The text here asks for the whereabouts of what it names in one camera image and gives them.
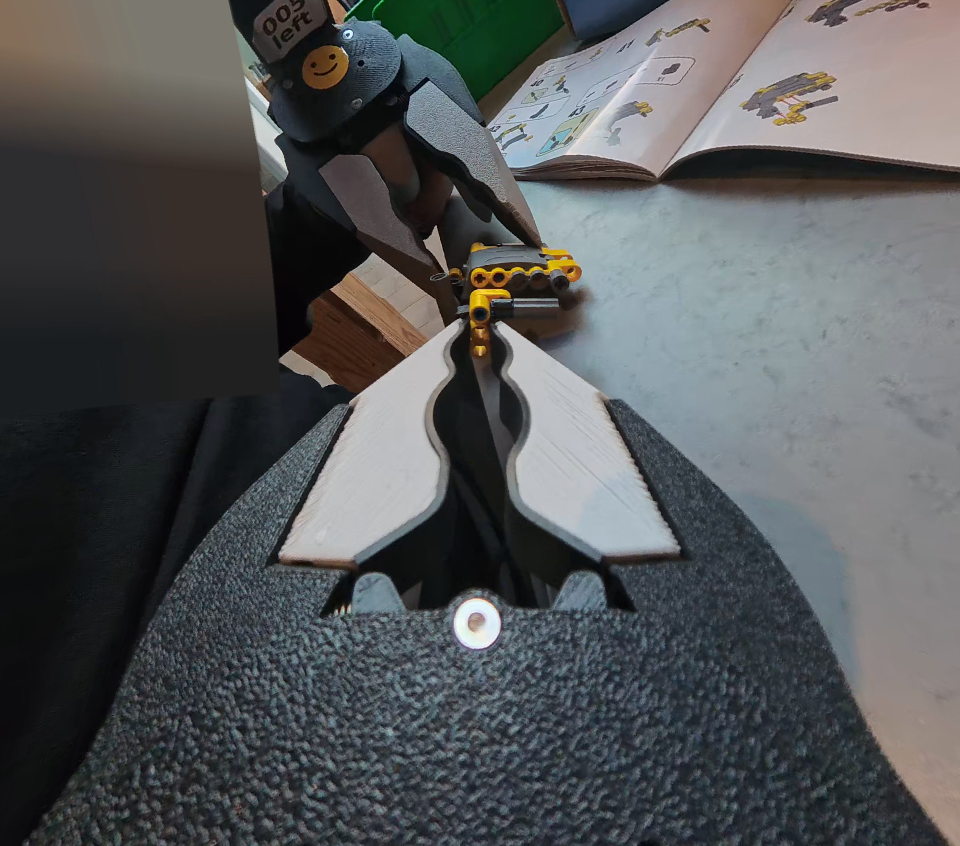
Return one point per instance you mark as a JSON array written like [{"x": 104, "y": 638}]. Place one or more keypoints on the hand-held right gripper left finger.
[{"x": 367, "y": 478}]

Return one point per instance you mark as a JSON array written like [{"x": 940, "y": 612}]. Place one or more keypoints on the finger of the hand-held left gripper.
[
  {"x": 465, "y": 148},
  {"x": 367, "y": 193}
]

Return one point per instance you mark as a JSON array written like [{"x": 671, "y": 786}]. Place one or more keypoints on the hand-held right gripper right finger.
[{"x": 585, "y": 478}]

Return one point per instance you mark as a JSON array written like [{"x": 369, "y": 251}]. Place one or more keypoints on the yellow grey brick assembly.
[{"x": 510, "y": 264}]

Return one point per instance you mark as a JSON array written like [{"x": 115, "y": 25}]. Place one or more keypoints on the yellow brick beam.
[{"x": 484, "y": 306}]

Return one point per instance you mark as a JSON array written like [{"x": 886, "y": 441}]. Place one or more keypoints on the black grey pin connector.
[{"x": 532, "y": 309}]

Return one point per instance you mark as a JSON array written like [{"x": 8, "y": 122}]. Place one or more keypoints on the person's left forearm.
[{"x": 315, "y": 261}]

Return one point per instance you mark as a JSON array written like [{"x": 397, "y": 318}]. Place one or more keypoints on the grey desk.
[{"x": 750, "y": 373}]

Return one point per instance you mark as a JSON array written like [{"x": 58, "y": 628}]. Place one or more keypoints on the person's left hand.
[{"x": 427, "y": 193}]

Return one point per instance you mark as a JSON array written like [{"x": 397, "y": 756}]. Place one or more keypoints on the wooden pillar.
[{"x": 360, "y": 328}]

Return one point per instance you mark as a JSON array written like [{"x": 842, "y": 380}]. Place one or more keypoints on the person's body in black clothing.
[{"x": 112, "y": 561}]

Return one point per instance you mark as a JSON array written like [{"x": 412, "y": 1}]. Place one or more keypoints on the open instruction booklet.
[{"x": 750, "y": 73}]

